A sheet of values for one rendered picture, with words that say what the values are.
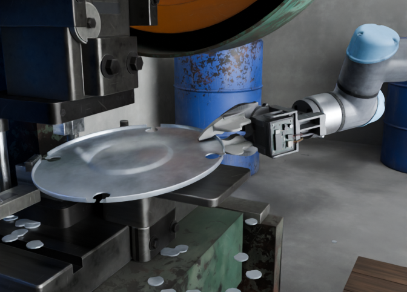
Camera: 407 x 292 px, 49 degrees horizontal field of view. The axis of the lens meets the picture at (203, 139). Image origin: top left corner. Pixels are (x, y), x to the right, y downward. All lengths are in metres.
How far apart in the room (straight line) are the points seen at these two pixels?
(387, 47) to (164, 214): 0.45
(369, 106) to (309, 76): 3.12
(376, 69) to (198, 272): 0.44
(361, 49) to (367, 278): 0.69
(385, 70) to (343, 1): 3.10
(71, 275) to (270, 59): 3.57
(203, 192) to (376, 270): 0.82
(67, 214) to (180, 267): 0.18
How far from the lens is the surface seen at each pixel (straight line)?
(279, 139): 0.73
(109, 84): 0.66
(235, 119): 0.75
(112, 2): 0.72
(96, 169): 0.67
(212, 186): 0.62
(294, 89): 4.02
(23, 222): 0.73
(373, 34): 0.81
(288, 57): 4.00
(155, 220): 0.69
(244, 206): 0.91
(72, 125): 0.75
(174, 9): 1.01
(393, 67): 0.83
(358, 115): 0.86
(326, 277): 1.96
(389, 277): 1.32
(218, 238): 0.78
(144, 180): 0.62
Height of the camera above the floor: 1.00
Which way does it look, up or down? 15 degrees down
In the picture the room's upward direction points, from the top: straight up
